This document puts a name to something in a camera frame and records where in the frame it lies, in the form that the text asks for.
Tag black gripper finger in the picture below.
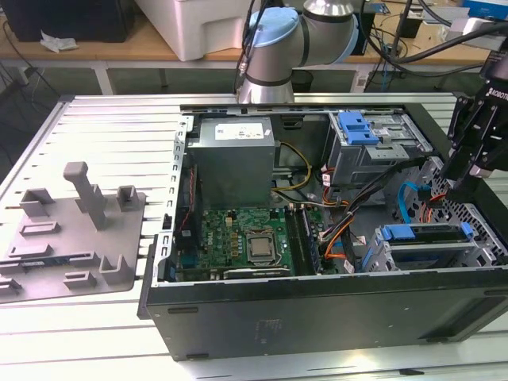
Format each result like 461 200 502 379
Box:
462 106 508 203
441 94 477 203

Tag red orange power wire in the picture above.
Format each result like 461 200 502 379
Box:
416 186 449 228

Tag blue data wire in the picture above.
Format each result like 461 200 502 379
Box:
396 180 433 227

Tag hard disk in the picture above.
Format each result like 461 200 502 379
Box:
363 221 477 275

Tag metal disk bay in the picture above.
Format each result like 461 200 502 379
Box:
359 221 499 275

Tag blue cardboard box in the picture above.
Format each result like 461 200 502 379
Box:
462 0 508 19

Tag metal drive cage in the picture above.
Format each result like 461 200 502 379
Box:
325 110 433 188

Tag small black box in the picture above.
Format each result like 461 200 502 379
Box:
394 11 422 40

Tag blue drive cage latch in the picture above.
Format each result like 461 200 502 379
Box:
337 113 378 147

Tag RAM stick in motherboard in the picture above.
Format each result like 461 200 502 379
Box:
298 205 322 275

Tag black RAM slot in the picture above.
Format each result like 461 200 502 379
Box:
284 206 305 275

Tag black waste bin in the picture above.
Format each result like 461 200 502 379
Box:
292 70 314 93

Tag black PC case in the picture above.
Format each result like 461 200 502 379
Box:
137 91 508 362

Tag silver CPU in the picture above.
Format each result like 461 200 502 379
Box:
248 237 274 259

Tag CPU socket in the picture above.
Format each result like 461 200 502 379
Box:
244 232 279 267

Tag black graphics card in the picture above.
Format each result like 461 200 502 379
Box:
221 266 294 280

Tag grey power supply unit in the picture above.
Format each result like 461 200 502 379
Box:
186 117 277 210

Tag green motherboard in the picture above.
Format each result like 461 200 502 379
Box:
174 205 323 281

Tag black case fan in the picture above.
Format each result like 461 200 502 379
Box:
176 162 200 255

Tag large white box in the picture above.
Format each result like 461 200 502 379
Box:
133 0 255 63

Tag grey parts rack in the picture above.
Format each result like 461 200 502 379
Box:
0 160 151 306

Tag large black box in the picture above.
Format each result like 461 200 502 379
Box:
2 0 136 44

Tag crumpled white paper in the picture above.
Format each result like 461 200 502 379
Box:
39 31 79 54

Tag RAM stick on rack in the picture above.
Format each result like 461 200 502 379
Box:
19 258 67 268

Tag black cable bundle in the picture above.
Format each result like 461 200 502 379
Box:
317 156 433 247

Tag yellow and black wires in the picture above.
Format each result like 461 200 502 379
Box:
271 140 313 195

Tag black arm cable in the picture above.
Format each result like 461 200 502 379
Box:
233 0 279 94

